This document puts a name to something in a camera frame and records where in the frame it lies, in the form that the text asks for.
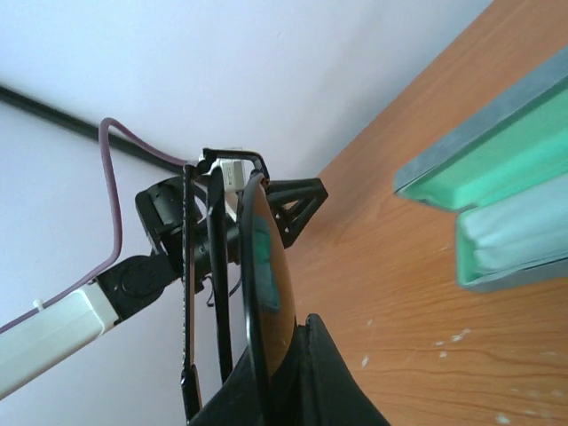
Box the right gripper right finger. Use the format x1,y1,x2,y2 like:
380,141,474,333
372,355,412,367
268,313,389,425

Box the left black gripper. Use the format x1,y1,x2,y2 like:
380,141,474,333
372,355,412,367
135,176,328,280

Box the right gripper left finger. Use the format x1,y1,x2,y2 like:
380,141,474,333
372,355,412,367
188,344,266,425

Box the black sunglasses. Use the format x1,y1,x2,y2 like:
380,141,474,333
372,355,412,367
177,146,299,421

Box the light blue cleaning cloth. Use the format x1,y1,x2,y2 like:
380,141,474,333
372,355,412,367
461,174,567,275

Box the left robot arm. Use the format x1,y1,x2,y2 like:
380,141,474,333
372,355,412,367
1,176,327,396

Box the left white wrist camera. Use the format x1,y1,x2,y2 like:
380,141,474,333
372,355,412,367
197,146,249,218

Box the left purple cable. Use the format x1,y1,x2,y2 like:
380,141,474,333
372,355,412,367
0,116,187,336

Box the black enclosure frame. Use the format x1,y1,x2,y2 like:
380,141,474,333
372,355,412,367
1,85,182,175

